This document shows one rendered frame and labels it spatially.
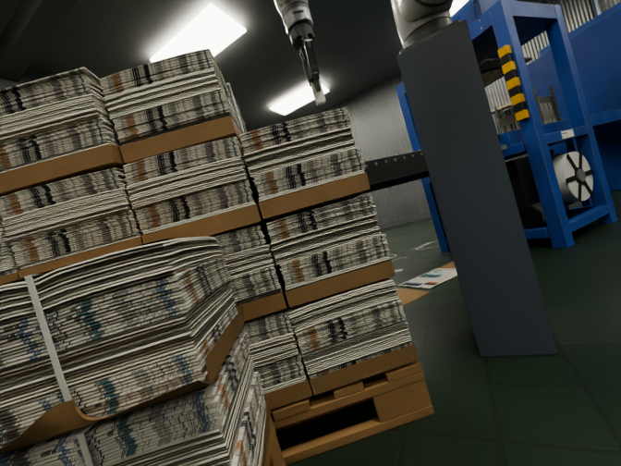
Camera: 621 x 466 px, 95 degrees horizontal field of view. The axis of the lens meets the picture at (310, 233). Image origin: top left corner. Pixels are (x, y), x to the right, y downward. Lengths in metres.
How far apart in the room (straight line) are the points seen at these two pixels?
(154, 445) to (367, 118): 7.41
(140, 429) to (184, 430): 0.06
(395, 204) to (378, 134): 1.75
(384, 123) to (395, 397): 6.94
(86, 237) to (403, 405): 0.89
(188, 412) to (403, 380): 0.54
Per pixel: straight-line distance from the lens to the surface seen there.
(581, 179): 2.65
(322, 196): 0.73
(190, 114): 0.82
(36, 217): 0.93
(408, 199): 7.23
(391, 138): 7.38
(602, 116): 3.54
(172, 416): 0.52
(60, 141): 0.92
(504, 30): 2.42
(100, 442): 0.58
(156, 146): 0.83
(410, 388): 0.88
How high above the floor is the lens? 0.56
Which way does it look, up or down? 1 degrees down
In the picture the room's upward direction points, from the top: 16 degrees counter-clockwise
